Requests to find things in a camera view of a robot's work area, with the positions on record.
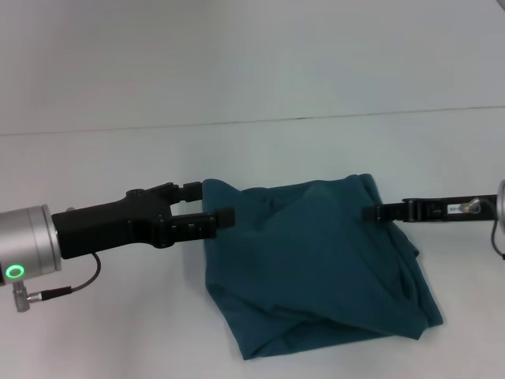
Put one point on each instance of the teal t-shirt with FREE print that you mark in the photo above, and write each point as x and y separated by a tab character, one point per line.
315	256

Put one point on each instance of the silver right arm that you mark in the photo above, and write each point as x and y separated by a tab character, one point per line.
502	203

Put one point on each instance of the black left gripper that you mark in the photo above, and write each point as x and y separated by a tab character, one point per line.
106	227

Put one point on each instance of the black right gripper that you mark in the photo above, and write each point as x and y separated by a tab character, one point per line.
457	211

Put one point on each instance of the silver and white left arm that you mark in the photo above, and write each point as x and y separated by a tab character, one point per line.
25	246

